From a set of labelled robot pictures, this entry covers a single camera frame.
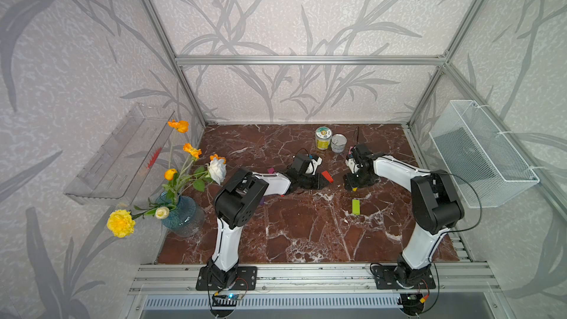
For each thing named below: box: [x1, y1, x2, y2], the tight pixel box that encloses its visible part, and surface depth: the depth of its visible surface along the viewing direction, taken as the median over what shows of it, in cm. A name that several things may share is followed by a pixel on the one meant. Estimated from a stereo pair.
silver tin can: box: [330, 133, 348, 154], surface depth 110 cm
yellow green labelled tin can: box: [315, 126, 333, 151], surface depth 109 cm
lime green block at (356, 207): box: [352, 199, 362, 215], surface depth 91 cm
